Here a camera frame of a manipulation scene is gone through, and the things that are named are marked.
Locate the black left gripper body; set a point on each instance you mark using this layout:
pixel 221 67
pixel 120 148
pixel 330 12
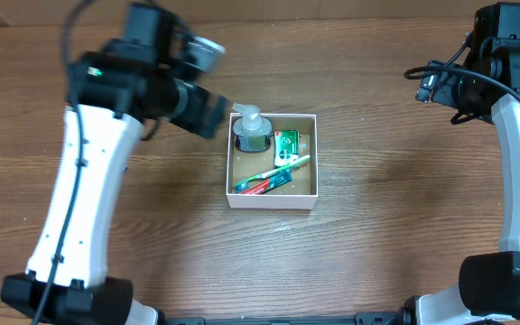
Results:
pixel 186 106

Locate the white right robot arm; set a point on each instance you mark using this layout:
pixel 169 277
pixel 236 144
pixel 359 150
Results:
pixel 488 288

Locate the red green toothpaste tube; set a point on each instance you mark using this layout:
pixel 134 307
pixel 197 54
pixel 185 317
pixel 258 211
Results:
pixel 271 183

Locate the white cardboard box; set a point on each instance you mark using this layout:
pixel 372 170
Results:
pixel 300 193

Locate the clear pump soap bottle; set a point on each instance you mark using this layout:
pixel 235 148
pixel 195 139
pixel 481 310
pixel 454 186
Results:
pixel 252 130

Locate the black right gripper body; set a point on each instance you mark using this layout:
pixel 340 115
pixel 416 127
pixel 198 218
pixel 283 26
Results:
pixel 459 93

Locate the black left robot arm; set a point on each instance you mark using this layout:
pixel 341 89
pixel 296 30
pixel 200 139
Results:
pixel 65 280

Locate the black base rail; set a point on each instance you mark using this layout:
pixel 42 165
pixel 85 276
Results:
pixel 360 318

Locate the green soap bar packet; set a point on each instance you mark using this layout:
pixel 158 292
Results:
pixel 285 147

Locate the green white toothbrush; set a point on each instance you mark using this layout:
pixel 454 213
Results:
pixel 244 184

